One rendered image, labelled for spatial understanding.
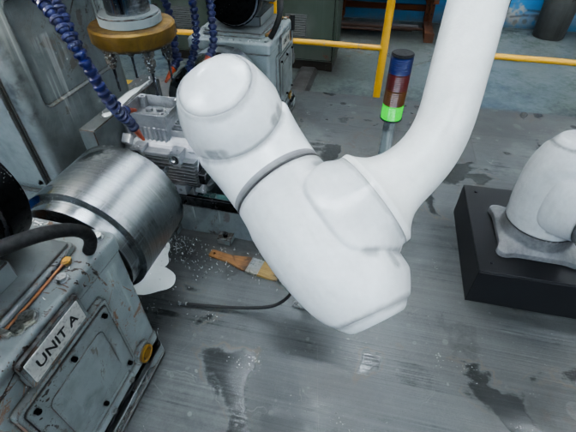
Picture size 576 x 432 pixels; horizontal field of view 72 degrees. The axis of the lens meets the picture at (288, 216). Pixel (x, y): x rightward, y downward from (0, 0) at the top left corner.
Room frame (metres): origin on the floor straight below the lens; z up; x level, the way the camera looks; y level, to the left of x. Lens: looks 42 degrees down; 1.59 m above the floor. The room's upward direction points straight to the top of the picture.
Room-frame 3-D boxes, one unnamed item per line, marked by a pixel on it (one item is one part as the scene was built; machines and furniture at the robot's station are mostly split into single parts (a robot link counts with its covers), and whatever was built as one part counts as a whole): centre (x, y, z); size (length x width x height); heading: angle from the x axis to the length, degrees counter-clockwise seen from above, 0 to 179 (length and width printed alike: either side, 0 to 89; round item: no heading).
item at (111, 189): (0.55, 0.38, 1.04); 0.37 x 0.25 x 0.25; 166
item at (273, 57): (1.47, 0.15, 0.99); 0.35 x 0.31 x 0.37; 166
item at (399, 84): (1.05, -0.30, 1.14); 0.06 x 0.06 x 0.04
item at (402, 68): (1.05, -0.30, 1.19); 0.06 x 0.06 x 0.04
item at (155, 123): (0.90, 0.34, 1.11); 0.12 x 0.11 x 0.07; 76
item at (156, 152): (0.89, 0.30, 1.01); 0.20 x 0.19 x 0.19; 76
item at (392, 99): (1.05, -0.30, 1.10); 0.06 x 0.06 x 0.04
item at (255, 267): (0.69, 0.11, 0.80); 0.21 x 0.05 x 0.01; 68
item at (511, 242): (0.70, -0.60, 0.94); 0.22 x 0.18 x 0.06; 165
